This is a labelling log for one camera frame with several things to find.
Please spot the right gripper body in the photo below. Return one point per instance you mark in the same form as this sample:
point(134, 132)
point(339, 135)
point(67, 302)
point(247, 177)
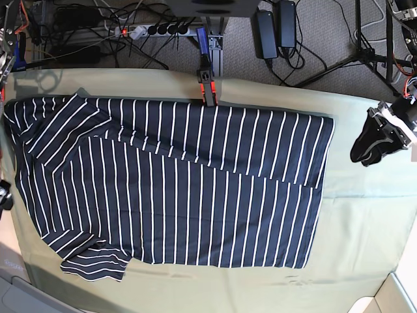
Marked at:
point(6, 200)

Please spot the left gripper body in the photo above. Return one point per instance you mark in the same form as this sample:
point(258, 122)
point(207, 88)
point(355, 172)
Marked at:
point(396, 123)

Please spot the navy white striped T-shirt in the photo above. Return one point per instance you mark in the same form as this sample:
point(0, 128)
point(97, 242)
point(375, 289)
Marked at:
point(108, 180)

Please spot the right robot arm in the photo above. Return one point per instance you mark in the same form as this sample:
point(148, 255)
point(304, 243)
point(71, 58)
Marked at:
point(10, 9)

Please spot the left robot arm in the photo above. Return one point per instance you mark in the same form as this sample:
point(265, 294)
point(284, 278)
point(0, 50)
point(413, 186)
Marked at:
point(404, 13)

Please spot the black tripod stand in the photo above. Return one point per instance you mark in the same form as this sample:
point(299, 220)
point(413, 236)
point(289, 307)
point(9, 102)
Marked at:
point(364, 54)

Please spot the blue clamp at left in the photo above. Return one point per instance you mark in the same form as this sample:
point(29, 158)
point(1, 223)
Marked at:
point(19, 52)

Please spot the black power adapter right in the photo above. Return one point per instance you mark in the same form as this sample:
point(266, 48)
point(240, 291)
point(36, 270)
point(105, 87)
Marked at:
point(286, 24)

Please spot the black power adapter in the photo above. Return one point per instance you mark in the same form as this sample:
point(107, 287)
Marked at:
point(286, 24)
point(264, 35)

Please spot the black power adapter left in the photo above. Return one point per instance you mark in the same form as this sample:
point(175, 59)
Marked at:
point(264, 35)

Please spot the white power strip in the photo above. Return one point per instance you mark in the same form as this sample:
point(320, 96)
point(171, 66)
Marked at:
point(135, 31)

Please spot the black box under table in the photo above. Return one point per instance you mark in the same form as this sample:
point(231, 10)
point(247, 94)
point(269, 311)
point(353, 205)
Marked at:
point(225, 8)

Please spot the aluminium extrusion post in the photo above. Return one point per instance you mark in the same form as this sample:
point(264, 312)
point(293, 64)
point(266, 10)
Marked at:
point(215, 28)

